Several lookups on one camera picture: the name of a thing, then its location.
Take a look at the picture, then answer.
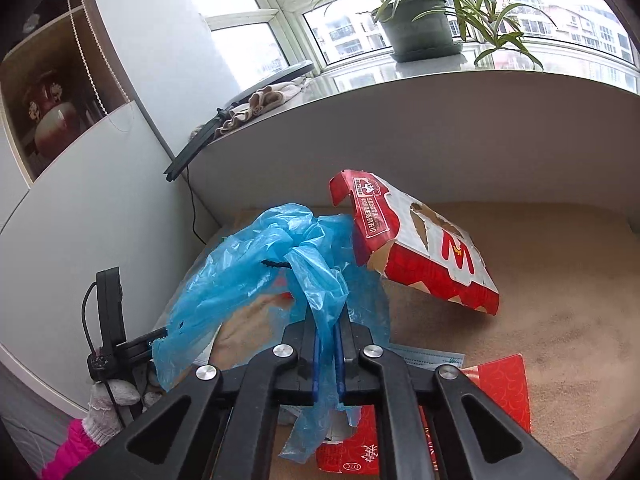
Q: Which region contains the white bead cord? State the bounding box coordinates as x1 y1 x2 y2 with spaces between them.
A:
64 0 137 134

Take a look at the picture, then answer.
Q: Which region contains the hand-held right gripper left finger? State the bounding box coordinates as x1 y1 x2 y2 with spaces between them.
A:
65 316 323 480

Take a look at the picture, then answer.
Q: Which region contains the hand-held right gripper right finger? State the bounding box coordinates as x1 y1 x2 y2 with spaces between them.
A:
336 317 577 480

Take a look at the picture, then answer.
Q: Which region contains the red patterned flat carton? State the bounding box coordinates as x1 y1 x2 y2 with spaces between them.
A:
315 354 532 477

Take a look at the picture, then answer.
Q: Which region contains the torn red cardboard box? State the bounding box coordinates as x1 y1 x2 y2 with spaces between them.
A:
328 169 501 316

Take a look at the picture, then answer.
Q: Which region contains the spider plant in green pot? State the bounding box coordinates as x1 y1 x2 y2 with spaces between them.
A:
312 0 560 72

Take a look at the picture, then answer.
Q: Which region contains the red and white ceramic vase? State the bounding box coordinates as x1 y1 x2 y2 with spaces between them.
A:
33 101 84 162
24 72 67 126

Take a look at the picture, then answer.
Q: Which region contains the blue plastic bag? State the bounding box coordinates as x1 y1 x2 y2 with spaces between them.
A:
151 202 392 463

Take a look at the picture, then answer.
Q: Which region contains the black bar desk lamp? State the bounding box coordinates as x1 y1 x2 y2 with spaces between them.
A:
163 107 232 184

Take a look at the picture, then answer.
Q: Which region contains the person's left hand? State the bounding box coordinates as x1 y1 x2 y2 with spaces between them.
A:
82 379 166 448

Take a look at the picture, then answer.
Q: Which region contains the white cabinet with open shelf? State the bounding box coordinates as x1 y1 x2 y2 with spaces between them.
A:
0 0 221 411

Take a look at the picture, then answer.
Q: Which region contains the dark green pot saucer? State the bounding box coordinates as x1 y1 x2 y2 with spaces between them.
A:
389 39 464 64

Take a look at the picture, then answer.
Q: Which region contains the beige fleece blanket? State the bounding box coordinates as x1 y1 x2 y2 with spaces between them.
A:
150 202 640 480

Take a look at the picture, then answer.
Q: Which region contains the white window frame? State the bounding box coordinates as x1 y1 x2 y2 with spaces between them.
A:
172 0 640 93

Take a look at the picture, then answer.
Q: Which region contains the beige crumpled cloth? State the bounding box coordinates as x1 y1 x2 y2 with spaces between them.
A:
214 77 309 139

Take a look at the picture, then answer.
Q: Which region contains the black lamp cable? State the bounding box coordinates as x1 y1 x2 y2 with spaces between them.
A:
185 164 212 247

